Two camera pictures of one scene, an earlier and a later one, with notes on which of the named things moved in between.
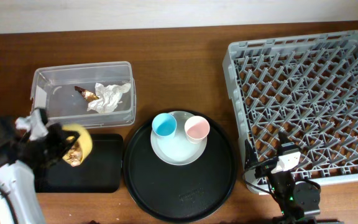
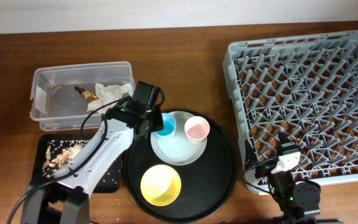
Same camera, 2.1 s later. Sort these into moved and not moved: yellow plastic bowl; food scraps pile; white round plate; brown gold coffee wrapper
Moved: food scraps pile; yellow plastic bowl
Not moved: white round plate; brown gold coffee wrapper
